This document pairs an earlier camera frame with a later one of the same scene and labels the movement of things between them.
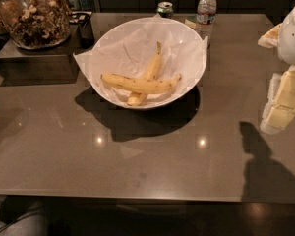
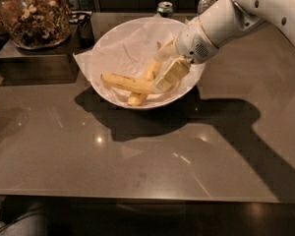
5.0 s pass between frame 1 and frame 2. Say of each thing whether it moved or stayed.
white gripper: moved
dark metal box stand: stayed
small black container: stayed
